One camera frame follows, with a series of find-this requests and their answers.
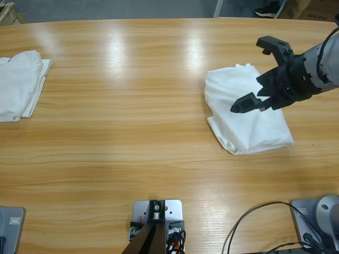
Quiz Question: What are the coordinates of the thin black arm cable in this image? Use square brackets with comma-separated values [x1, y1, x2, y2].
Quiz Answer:
[317, 26, 339, 69]

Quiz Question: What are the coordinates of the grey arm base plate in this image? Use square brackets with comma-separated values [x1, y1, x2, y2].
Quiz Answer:
[291, 195, 339, 250]
[0, 206, 25, 254]

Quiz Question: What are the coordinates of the black cable at base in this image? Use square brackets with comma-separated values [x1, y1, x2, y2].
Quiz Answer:
[221, 201, 324, 254]

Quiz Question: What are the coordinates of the wooden pallet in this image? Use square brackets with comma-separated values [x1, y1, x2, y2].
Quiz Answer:
[0, 2, 27, 26]

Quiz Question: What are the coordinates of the black white shoe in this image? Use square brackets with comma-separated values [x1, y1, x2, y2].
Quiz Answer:
[254, 0, 281, 19]

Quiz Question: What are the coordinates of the brown cardboard box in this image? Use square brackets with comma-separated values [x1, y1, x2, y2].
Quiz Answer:
[283, 0, 339, 23]

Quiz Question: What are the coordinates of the white metal post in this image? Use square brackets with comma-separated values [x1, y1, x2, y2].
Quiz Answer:
[213, 0, 226, 19]

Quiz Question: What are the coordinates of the white Unitree T-shirt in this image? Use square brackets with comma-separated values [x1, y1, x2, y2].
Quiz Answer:
[204, 63, 295, 156]
[0, 50, 53, 123]

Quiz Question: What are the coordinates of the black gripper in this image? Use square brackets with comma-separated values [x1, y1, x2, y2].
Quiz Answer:
[229, 35, 325, 115]

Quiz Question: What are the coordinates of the white block with dark post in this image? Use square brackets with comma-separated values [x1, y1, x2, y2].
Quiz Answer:
[127, 199, 187, 254]

